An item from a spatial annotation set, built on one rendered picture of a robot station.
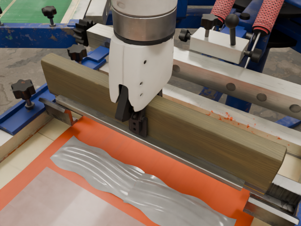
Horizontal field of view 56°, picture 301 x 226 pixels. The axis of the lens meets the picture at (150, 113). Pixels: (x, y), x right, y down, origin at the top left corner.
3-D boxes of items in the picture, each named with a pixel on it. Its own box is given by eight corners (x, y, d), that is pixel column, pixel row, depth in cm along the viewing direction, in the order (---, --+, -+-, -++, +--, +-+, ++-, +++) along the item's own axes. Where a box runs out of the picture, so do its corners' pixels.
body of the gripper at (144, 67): (140, -3, 38) (141, 67, 46) (92, 28, 32) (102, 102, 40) (191, 10, 36) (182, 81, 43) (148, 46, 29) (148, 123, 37)
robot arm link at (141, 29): (140, -18, 37) (141, 3, 39) (97, 7, 31) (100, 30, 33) (193, -6, 34) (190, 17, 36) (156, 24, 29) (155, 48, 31)
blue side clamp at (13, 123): (21, 152, 59) (10, 129, 55) (5, 142, 61) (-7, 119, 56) (108, 77, 78) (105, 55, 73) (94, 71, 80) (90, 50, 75)
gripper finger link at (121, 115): (133, 58, 36) (145, 75, 41) (105, 112, 35) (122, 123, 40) (140, 61, 36) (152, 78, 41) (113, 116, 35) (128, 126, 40)
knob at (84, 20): (90, 54, 79) (86, 29, 74) (75, 48, 81) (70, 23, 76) (106, 42, 84) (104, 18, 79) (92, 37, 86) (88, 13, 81)
